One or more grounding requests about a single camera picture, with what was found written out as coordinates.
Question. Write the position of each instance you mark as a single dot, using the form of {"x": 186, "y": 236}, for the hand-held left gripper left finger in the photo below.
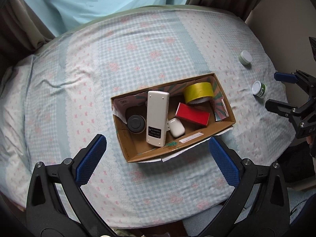
{"x": 91, "y": 160}

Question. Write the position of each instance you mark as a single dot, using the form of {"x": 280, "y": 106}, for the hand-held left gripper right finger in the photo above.
{"x": 223, "y": 160}

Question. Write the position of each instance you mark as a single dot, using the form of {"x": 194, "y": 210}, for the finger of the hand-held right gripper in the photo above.
{"x": 284, "y": 77}
{"x": 279, "y": 106}

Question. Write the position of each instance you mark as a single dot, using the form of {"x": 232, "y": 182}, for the small dark jar white lid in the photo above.
{"x": 258, "y": 88}

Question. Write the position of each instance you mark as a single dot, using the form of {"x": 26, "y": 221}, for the red box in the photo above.
{"x": 192, "y": 114}

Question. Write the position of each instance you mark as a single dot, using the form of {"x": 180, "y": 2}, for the black round jar grey lid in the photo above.
{"x": 135, "y": 124}

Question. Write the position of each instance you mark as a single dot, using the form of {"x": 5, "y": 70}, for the white earbud case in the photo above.
{"x": 175, "y": 127}

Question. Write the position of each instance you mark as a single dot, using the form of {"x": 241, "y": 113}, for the cardboard box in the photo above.
{"x": 158, "y": 150}

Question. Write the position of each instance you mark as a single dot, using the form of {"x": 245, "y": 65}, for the yellow tape roll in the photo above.
{"x": 197, "y": 91}

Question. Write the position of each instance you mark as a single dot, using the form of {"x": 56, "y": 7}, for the white remote control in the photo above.
{"x": 156, "y": 118}

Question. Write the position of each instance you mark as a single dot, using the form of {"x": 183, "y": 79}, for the green jar white lid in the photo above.
{"x": 245, "y": 57}

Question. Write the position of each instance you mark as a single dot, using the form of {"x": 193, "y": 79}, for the dark cloth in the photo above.
{"x": 296, "y": 167}

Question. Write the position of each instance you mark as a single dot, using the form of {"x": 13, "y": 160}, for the person's light blue clothing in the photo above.
{"x": 302, "y": 209}

